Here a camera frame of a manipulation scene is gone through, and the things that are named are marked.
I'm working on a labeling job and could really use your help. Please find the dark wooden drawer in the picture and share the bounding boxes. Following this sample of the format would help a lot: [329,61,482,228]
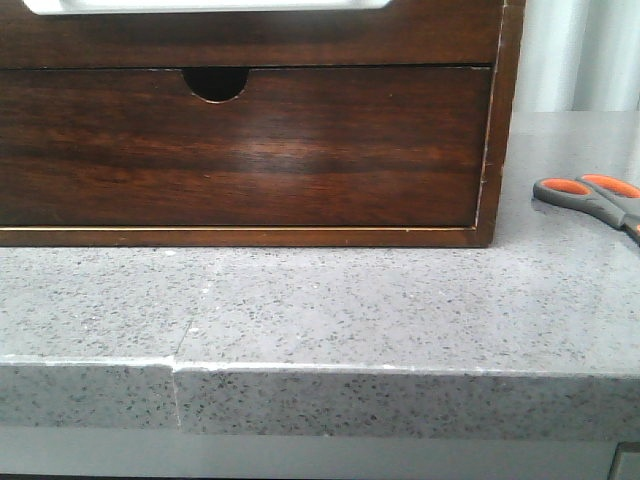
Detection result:
[1,66,492,227]
[1,1,504,69]

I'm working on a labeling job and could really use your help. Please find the dark wooden drawer cabinet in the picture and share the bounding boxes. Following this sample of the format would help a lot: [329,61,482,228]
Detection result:
[1,1,525,247]

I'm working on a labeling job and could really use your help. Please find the grey orange handled scissors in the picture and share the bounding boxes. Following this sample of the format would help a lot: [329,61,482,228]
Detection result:
[532,174,639,243]

